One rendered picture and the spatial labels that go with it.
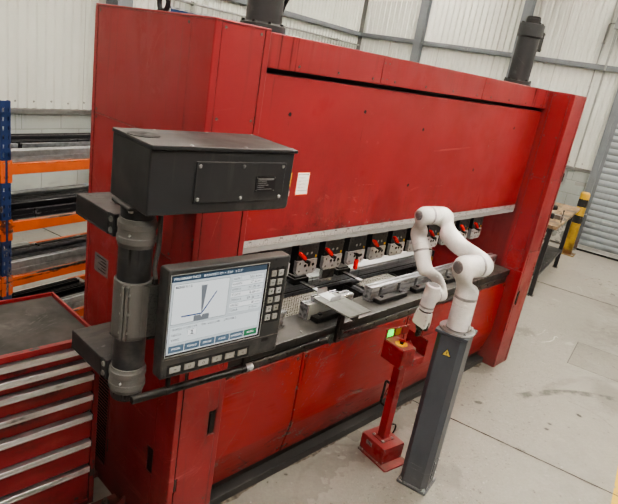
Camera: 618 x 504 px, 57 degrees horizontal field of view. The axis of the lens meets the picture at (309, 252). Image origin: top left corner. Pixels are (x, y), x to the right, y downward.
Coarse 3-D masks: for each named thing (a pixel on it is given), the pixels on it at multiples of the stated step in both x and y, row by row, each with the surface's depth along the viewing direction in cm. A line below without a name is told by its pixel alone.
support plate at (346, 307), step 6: (336, 294) 321; (318, 300) 309; (324, 300) 310; (342, 300) 315; (348, 300) 316; (330, 306) 304; (336, 306) 305; (342, 306) 307; (348, 306) 308; (354, 306) 309; (360, 306) 311; (342, 312) 299; (348, 312) 300; (354, 312) 302; (360, 312) 303; (366, 312) 305
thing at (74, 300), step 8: (64, 280) 421; (72, 280) 424; (32, 288) 400; (40, 288) 403; (48, 288) 405; (56, 288) 412; (64, 288) 405; (72, 288) 407; (80, 288) 413; (16, 296) 386; (64, 296) 400; (72, 296) 390; (80, 296) 394; (72, 304) 390; (80, 304) 396
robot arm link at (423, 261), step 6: (414, 252) 322; (420, 252) 319; (426, 252) 319; (420, 258) 318; (426, 258) 318; (420, 264) 318; (426, 264) 317; (420, 270) 318; (426, 270) 317; (432, 270) 318; (426, 276) 323; (432, 276) 321; (438, 276) 320; (438, 282) 322; (444, 282) 321; (444, 288) 321; (444, 294) 319; (444, 300) 322
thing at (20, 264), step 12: (60, 240) 403; (72, 240) 405; (84, 240) 411; (12, 252) 368; (24, 252) 373; (36, 252) 371; (48, 252) 375; (60, 252) 369; (72, 252) 377; (84, 252) 385; (12, 264) 343; (24, 264) 350; (36, 264) 357; (48, 264) 364; (60, 264) 372
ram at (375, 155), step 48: (288, 96) 246; (336, 96) 267; (384, 96) 293; (432, 96) 323; (288, 144) 256; (336, 144) 279; (384, 144) 306; (432, 144) 340; (480, 144) 382; (528, 144) 436; (336, 192) 291; (384, 192) 321; (432, 192) 359; (480, 192) 406
